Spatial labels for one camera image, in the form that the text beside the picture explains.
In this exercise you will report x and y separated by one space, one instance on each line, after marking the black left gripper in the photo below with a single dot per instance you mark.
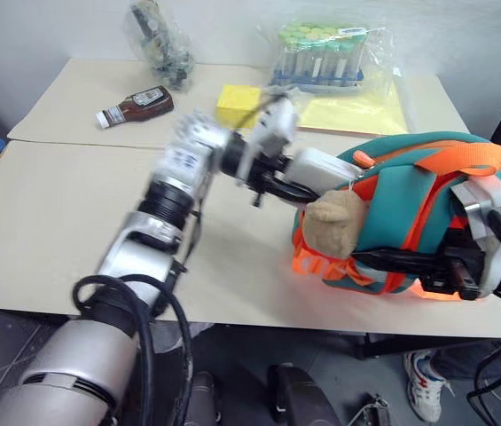
262 171

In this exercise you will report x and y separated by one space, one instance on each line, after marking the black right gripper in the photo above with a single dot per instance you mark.
460 270

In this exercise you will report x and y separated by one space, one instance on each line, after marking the white box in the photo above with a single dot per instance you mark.
316 171

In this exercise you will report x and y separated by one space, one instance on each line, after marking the orange and teal backpack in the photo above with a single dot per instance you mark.
405 199

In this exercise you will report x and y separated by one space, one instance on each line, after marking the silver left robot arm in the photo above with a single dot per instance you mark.
86 350

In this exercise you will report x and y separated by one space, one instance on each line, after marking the yellow box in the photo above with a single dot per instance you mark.
234 100

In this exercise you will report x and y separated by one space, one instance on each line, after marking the beige plush toy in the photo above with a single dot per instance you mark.
334 226

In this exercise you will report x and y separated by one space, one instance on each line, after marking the yellow envelope in clear sleeve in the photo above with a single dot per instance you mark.
352 115

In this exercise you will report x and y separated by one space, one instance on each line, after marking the blue jeans leg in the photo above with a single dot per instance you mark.
467 361

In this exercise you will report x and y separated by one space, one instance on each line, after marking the white sneaker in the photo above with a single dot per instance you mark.
423 386

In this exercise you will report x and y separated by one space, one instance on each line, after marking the bagged rack of test tubes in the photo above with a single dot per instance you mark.
321 62

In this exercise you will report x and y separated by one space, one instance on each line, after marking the small grey floor object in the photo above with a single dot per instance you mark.
374 407

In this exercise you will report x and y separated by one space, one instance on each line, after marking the brown sauce bottle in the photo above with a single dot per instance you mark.
143 106

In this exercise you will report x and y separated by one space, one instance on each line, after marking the wide dark rounded shape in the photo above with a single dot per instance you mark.
299 395

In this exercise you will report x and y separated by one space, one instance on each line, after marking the clear bag of parts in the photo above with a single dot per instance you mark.
161 49

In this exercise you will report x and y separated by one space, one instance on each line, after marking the narrow dark rounded shape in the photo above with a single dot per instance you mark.
203 399

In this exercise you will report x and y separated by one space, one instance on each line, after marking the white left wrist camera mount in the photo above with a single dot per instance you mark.
273 122

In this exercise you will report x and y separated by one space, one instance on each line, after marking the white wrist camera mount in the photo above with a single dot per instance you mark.
273 122
494 262

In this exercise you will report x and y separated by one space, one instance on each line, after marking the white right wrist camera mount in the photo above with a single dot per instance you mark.
494 262

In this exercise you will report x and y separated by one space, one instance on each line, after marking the black table frame bar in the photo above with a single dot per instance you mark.
383 346

